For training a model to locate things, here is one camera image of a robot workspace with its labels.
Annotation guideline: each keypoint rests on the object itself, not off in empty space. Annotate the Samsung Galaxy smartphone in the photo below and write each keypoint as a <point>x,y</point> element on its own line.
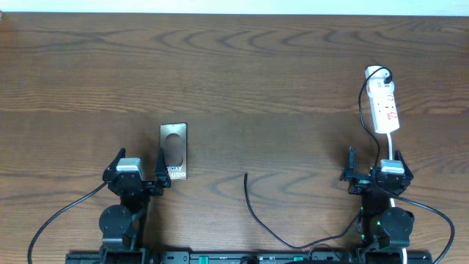
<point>174,142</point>

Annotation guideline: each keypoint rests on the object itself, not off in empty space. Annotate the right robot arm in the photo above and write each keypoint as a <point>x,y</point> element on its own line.
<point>385,228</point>

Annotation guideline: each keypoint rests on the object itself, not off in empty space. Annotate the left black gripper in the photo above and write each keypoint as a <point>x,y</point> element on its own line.
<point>163,180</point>

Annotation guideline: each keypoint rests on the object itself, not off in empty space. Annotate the white USB charger adapter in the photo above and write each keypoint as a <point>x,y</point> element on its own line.
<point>377,73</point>

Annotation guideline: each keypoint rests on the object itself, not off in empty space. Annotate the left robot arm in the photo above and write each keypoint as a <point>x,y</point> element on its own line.
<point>123,225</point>

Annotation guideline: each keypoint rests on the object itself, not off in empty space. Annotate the white power strip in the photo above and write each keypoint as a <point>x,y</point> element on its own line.
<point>383,106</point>

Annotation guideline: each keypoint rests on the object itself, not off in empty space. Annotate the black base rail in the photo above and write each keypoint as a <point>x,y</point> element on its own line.
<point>209,258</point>

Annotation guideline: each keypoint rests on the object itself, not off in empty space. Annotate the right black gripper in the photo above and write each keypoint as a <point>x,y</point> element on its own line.
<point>360,182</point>

